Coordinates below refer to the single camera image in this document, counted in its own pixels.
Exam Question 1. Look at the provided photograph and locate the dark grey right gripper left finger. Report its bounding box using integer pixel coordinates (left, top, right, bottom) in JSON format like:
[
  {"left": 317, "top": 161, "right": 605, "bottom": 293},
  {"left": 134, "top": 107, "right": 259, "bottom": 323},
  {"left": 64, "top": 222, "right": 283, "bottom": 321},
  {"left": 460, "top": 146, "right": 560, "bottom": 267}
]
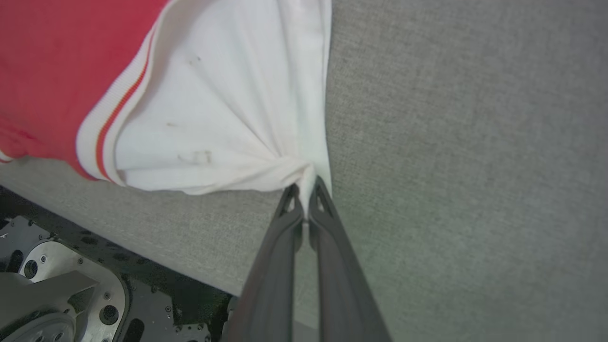
[{"left": 221, "top": 184, "right": 304, "bottom": 342}]

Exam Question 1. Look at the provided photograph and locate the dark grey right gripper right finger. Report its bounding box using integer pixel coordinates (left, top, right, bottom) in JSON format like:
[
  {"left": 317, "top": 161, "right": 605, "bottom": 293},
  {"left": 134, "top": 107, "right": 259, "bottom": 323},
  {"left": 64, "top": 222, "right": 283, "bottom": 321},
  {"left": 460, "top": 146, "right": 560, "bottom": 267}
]
[{"left": 308, "top": 176, "right": 393, "bottom": 342}]

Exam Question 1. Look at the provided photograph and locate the red and white sports jersey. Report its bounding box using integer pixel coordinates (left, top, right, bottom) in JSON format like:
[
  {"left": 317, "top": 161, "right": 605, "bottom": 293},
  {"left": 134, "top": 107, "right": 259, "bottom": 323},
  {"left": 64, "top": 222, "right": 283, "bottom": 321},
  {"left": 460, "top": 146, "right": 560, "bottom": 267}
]
[{"left": 0, "top": 0, "right": 333, "bottom": 223}]

